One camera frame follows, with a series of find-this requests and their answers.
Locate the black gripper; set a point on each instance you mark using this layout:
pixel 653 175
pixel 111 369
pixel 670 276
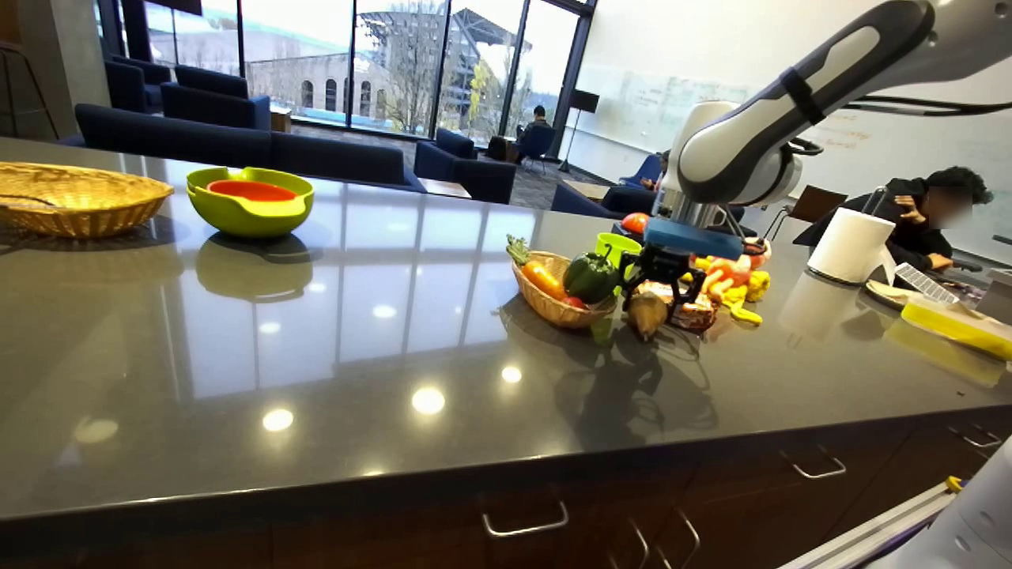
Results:
pixel 666 276

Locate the yellow-brown pear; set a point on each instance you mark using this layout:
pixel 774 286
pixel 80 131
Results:
pixel 649 309

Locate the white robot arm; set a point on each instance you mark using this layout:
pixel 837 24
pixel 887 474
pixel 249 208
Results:
pixel 745 153

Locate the green bowl red inside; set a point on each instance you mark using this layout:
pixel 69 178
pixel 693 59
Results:
pixel 253 203

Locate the orange plush toy animal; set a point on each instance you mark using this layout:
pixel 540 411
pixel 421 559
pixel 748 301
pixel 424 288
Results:
pixel 734 286

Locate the toy carrot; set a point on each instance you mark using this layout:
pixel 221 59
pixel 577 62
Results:
pixel 537 274

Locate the white paper towel roll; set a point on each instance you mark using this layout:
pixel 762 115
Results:
pixel 851 246

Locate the dark blue armchair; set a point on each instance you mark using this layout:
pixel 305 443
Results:
pixel 455 157

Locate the seated person background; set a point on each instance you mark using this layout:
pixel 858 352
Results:
pixel 921 208

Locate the yellow sponge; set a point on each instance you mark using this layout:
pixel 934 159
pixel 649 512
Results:
pixel 961 325

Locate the dark blue sofa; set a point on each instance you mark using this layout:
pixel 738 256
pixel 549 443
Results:
pixel 243 147

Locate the large flat wicker basket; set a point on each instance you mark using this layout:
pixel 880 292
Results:
pixel 69 199

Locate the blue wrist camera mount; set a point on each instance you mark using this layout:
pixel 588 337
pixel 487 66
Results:
pixel 687 238

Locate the silver drawer handle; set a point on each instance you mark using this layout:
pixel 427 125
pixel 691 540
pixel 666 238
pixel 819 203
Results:
pixel 514 521

